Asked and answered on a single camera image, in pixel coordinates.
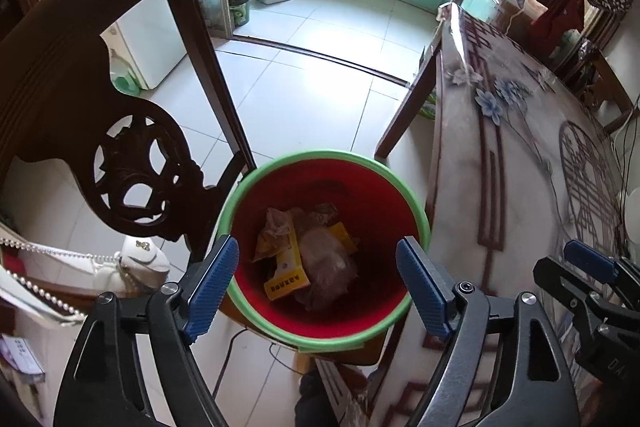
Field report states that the wooden table with floral cover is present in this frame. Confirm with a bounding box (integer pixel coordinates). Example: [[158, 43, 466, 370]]
[[315, 2, 640, 427]]

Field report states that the white handbag with pearl chain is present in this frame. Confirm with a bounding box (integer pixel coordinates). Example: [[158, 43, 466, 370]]
[[0, 234, 171, 323]]

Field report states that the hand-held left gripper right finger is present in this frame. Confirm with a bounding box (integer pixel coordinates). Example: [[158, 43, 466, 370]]
[[395, 236, 581, 427]]

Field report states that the crushed clear plastic bottle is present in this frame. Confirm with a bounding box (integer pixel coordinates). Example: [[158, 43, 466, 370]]
[[295, 227, 360, 312]]

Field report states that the red bucket with green rim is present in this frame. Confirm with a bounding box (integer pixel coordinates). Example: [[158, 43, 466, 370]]
[[215, 150, 431, 354]]

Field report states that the green plastic bottle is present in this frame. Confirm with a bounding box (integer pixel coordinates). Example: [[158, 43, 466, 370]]
[[109, 49, 143, 96]]

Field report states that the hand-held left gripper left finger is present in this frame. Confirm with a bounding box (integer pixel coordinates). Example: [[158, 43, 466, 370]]
[[52, 234, 241, 427]]

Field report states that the white refrigerator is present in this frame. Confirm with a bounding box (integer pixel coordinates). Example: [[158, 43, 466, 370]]
[[97, 0, 191, 92]]

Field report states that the carved dark wooden chair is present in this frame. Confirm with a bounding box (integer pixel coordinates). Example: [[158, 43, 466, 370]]
[[0, 0, 258, 268]]

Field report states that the black floor cable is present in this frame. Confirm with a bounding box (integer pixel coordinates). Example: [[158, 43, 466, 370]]
[[212, 327, 301, 398]]

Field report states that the white fan base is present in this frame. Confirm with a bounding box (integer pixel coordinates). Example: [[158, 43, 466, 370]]
[[617, 189, 640, 238]]

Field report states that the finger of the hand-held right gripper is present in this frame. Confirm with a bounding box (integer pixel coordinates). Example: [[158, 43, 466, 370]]
[[562, 239, 640, 303], [532, 257, 618, 325]]

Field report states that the white purple box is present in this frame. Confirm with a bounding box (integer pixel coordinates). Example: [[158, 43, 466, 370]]
[[0, 334, 46, 383]]

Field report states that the black trash bin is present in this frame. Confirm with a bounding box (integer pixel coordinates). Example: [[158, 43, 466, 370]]
[[226, 0, 252, 28]]

